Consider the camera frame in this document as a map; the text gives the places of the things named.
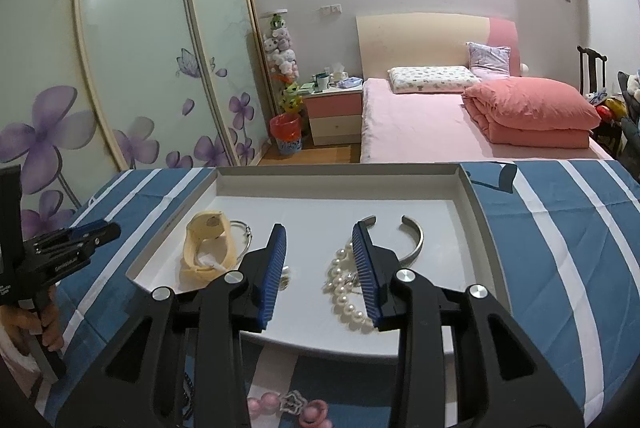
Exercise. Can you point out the white mug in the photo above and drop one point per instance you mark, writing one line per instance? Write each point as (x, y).
(322, 82)

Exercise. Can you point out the thin silver bangle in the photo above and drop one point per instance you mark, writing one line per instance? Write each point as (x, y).
(247, 233)

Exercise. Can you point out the colourful toys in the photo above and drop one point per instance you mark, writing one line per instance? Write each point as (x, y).
(607, 108)

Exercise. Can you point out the red trash bin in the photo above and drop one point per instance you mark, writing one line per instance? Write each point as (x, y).
(286, 133)

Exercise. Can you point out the pink and cream nightstand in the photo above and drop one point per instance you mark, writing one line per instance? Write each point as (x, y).
(332, 113)

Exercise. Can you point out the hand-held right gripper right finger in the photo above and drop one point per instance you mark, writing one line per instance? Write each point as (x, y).
(365, 268)

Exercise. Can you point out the green packet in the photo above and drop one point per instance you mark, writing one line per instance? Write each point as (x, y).
(307, 87)

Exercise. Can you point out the bed with pink sheet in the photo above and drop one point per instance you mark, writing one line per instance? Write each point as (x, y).
(415, 128)

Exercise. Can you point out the patterned white pillow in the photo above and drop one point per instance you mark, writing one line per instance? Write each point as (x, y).
(430, 78)

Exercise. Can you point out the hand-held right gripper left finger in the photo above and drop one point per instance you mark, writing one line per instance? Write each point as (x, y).
(275, 268)

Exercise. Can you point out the dark seat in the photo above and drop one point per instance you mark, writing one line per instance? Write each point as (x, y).
(631, 123)

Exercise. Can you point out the flower print sliding wardrobe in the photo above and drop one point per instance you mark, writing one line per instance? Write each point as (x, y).
(125, 58)

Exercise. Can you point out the blue striped tablecloth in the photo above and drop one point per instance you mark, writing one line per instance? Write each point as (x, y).
(550, 233)

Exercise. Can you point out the lavender pillow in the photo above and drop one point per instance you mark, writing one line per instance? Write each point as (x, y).
(490, 58)

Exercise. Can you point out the wall socket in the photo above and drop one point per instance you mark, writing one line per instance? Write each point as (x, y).
(330, 10)

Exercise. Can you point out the person's left hand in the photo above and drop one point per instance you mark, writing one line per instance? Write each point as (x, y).
(50, 330)

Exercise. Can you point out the cream and pink headboard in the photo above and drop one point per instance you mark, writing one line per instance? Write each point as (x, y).
(415, 38)

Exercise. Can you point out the tissue box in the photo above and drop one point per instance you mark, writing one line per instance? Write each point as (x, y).
(340, 72)

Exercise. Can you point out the grey cardboard tray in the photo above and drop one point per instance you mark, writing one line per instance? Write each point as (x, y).
(300, 208)

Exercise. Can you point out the plush toy column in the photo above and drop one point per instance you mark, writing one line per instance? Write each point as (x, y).
(280, 48)

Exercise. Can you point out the yellow watch band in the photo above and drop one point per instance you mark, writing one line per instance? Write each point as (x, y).
(210, 248)

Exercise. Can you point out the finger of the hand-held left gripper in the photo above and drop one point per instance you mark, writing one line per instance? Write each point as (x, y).
(85, 229)
(107, 234)

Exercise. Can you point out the blue cloth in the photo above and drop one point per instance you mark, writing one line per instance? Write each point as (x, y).
(350, 83)

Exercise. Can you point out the dark wooden chair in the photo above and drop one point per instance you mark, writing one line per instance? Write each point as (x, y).
(590, 68)

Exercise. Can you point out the folded pink duvet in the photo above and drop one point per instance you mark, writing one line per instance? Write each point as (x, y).
(530, 108)

